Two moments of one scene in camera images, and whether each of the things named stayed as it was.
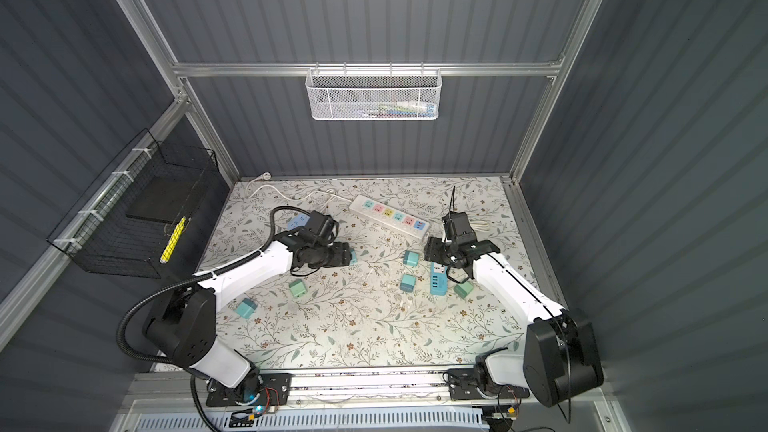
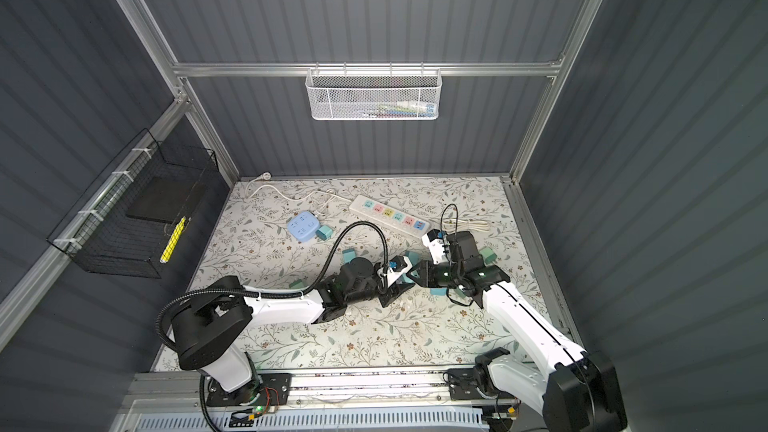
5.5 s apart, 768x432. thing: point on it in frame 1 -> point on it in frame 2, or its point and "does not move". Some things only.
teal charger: x=411 y=258 does not move
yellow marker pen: x=173 y=241 does not move
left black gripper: x=342 y=254 -> x=394 y=291
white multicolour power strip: x=390 y=216 does not move
